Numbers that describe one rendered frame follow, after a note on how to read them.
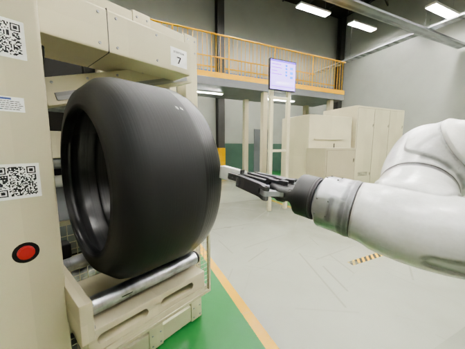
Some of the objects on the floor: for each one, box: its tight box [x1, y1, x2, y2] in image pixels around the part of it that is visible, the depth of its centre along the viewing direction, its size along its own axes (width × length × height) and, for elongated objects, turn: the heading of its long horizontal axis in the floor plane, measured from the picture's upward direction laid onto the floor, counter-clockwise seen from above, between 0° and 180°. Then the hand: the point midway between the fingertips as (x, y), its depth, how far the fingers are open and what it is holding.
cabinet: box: [306, 147, 356, 180], centre depth 503 cm, size 90×56×125 cm
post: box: [0, 0, 72, 349], centre depth 52 cm, size 13×13×250 cm
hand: (232, 174), depth 52 cm, fingers closed
